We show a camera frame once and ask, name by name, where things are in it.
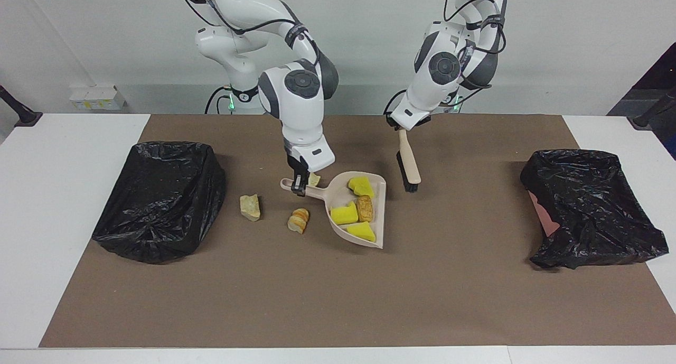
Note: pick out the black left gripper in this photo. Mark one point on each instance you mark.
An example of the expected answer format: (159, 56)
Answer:
(393, 125)

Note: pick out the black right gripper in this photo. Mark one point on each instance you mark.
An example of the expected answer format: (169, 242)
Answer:
(298, 166)

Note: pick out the pale beige foam chunk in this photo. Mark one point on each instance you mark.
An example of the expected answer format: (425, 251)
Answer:
(315, 180)
(250, 207)

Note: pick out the orange striped toy croissant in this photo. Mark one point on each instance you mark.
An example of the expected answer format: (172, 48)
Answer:
(299, 221)

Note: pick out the beige plastic dustpan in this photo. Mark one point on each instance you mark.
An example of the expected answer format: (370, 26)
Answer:
(338, 190)

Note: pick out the yellow sponge piece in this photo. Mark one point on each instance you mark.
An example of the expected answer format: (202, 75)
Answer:
(344, 214)
(362, 232)
(361, 186)

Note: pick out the brown toy bread roll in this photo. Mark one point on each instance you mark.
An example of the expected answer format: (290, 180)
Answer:
(365, 208)

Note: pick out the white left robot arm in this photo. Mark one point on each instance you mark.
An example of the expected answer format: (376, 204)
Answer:
(443, 68)

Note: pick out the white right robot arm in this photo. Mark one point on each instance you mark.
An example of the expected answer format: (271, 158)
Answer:
(296, 105)

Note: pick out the right black trash bag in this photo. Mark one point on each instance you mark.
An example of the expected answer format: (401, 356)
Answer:
(158, 216)

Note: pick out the black bag over pink bin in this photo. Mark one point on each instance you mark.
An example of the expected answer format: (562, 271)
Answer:
(591, 205)

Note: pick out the large brown table mat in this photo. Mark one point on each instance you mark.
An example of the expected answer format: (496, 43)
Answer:
(264, 300)

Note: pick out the white power strip box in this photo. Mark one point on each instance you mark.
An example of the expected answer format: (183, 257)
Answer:
(97, 100)

